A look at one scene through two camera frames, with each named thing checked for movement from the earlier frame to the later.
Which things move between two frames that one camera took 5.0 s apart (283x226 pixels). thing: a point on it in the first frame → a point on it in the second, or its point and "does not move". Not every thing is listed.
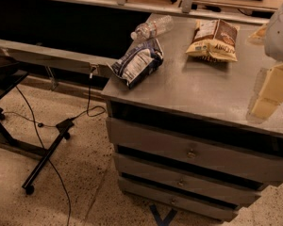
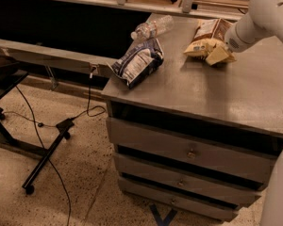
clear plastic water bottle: [153, 28] does not move
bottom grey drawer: [178, 201] does not move
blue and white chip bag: [138, 62] does not move
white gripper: [280, 35] → [235, 40]
